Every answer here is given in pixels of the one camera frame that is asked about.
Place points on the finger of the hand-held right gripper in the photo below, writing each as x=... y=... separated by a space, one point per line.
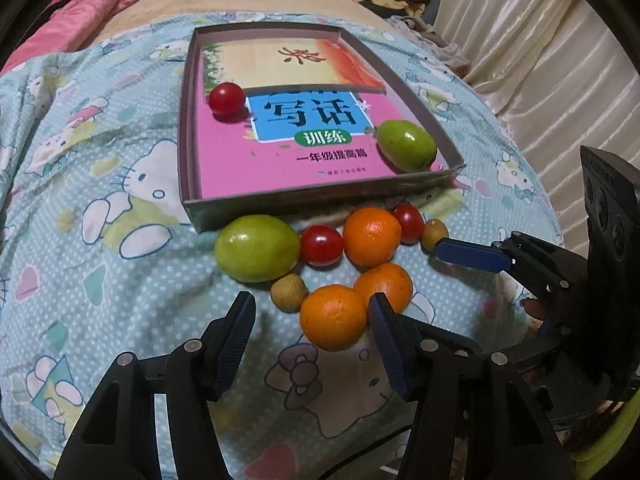
x=470 y=255
x=550 y=345

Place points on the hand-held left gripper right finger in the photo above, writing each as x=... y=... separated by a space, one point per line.
x=390 y=345

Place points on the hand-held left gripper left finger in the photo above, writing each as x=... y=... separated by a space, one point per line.
x=235 y=345

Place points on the brown longan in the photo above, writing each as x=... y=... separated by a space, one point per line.
x=288 y=292
x=432 y=232

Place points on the orange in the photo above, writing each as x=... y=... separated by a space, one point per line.
x=372 y=236
x=387 y=282
x=332 y=317

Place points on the small green fruit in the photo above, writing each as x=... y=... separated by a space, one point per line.
x=407 y=146

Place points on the grey cardboard box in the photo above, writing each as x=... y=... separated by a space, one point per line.
x=300 y=202

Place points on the person's right hand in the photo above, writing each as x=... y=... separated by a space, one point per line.
x=534 y=309

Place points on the cherry tomato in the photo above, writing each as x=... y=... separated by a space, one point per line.
x=410 y=222
x=226 y=100
x=321 y=246

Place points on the large green fruit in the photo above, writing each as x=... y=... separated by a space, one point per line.
x=257 y=247

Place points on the light blue cartoon cat blanket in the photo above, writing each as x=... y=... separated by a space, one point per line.
x=100 y=260

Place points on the cream curtain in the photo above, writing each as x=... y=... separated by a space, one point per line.
x=550 y=85

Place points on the pink workbook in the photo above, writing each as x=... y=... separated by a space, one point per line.
x=240 y=160

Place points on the beige bed sheet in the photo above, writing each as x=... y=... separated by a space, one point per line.
x=225 y=0

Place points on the pink quilt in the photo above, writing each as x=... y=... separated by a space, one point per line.
x=100 y=0

